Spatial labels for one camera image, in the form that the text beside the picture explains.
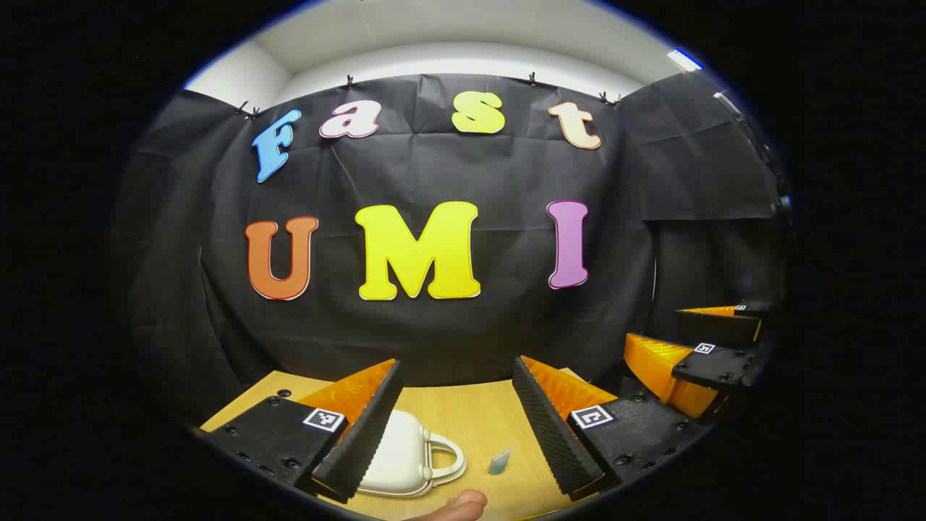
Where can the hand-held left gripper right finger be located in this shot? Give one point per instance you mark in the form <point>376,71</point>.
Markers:
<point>553,434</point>

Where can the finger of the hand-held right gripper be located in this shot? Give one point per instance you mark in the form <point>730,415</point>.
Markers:
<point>712,365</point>
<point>716,329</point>

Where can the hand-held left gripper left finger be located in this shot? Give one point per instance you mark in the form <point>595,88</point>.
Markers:
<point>365,441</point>

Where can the white suitcase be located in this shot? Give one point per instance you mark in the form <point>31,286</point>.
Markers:
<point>401,463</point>

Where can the small pale blue tube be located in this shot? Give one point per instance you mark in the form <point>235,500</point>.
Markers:
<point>500,462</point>

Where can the ceiling light panel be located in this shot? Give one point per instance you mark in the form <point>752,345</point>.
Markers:
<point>684,61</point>

